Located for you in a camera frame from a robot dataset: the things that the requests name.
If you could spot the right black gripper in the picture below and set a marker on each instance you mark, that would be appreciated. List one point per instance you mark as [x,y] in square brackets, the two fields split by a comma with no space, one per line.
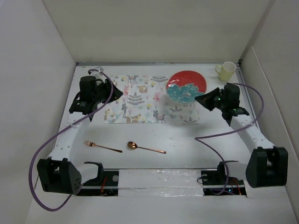
[205,99]

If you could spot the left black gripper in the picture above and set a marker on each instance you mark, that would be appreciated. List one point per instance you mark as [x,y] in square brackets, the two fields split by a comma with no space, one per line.
[106,85]

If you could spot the animal print cloth placemat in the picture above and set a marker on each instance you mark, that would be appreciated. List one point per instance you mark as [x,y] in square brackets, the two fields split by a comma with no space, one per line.
[144,100]

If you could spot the red and teal plate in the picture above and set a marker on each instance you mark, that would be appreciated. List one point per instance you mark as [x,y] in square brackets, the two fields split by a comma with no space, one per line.
[184,86]

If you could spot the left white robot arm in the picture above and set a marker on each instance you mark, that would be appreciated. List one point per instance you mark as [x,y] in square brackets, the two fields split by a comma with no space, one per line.
[58,173]

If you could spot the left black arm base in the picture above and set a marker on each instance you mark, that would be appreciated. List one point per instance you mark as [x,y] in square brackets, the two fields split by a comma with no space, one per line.
[105,184]

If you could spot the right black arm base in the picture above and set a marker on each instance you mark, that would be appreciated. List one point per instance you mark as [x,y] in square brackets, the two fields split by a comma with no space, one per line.
[213,182]

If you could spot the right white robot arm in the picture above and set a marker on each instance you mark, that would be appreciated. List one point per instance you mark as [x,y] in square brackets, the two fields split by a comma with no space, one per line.
[268,164]

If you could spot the pale yellow mug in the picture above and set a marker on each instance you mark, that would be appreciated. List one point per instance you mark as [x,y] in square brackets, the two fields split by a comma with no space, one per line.
[225,71]

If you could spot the copper spoon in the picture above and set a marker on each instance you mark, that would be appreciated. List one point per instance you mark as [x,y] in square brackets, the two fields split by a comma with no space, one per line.
[133,145]

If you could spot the copper fork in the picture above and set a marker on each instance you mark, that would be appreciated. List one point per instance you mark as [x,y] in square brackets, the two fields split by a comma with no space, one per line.
[92,144]

